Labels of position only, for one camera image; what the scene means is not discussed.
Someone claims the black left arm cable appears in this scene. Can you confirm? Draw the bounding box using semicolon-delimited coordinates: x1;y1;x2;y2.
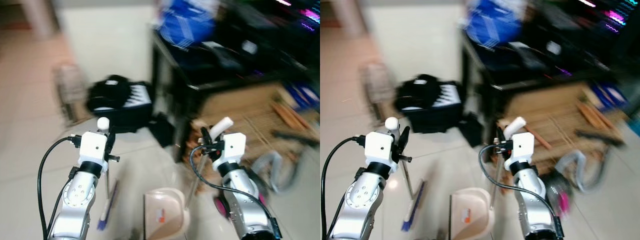
321;135;368;240
37;134;83;240

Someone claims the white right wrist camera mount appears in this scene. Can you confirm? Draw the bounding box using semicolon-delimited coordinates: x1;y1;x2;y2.
212;132;247;172
504;132;536;172

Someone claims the blue packet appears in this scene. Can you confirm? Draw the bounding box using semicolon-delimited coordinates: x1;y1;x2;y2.
285;82;321;112
590;82;630;112

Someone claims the black table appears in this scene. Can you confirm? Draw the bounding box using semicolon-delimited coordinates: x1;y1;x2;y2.
150;0;321;162
460;0;640;147

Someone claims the pink object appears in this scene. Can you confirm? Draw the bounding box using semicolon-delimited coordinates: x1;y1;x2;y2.
547;175;574;219
214;195;231;219

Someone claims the large black bag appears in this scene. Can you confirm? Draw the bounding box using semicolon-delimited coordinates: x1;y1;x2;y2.
395;75;463;133
86;75;155;133

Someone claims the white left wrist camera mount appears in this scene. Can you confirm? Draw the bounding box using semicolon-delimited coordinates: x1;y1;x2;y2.
364;131;398;168
77;131;110;166

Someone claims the grey hose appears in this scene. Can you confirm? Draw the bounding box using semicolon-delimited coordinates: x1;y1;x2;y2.
555;150;604;194
250;150;301;194

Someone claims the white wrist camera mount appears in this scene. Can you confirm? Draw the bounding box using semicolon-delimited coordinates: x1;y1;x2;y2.
77;131;110;166
212;132;247;172
504;132;536;172
364;131;398;168

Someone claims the wire basket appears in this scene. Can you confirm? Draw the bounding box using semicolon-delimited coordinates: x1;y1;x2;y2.
360;62;401;124
52;62;91;126

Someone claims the brown cardboard box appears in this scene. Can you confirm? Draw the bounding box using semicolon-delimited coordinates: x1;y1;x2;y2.
497;82;627;151
192;82;321;196

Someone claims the blue cloth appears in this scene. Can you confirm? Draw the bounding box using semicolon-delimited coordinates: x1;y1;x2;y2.
465;0;528;49
157;0;221;51

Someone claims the beige dustpan with long handle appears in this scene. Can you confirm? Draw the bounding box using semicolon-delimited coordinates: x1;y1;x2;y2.
450;116;527;240
144;116;235;240

